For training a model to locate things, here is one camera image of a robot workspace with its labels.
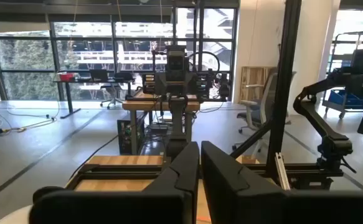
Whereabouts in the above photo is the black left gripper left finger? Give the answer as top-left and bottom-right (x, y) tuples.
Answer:
(28, 141), (200, 224)

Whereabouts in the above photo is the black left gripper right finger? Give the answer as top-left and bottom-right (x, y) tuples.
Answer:
(200, 140), (363, 224)

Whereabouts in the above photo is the wooden workbench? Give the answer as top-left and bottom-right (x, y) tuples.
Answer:
(121, 90), (200, 156)

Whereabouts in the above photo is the black office chair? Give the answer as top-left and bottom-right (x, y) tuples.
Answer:
(99, 72), (134, 110)

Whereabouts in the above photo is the black computer tower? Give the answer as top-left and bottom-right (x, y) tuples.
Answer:
(116, 119), (147, 156)

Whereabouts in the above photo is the wooden pallet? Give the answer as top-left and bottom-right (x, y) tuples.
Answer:
(239, 65), (278, 104)

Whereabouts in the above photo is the black laptop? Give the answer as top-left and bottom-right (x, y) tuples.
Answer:
(89, 68), (110, 82)

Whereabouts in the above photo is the grey office chair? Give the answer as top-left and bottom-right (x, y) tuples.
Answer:
(232, 70), (293, 152)

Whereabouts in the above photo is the black desk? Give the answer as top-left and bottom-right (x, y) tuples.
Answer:
(52, 76), (137, 119)

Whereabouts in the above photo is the red box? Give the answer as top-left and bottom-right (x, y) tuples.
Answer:
(59, 72), (76, 82)

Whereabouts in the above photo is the blue utility cart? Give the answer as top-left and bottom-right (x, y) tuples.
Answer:
(322, 29), (363, 119)

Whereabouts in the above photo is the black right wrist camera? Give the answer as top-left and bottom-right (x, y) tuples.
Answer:
(165, 45), (188, 72)

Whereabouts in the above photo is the black floor cable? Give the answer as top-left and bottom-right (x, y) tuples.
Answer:
(68, 134), (120, 180)

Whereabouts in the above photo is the black-framed window wall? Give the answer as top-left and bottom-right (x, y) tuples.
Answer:
(0, 6), (240, 102)

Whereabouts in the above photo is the pale floor cable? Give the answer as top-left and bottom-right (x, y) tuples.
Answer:
(0, 102), (60, 136)

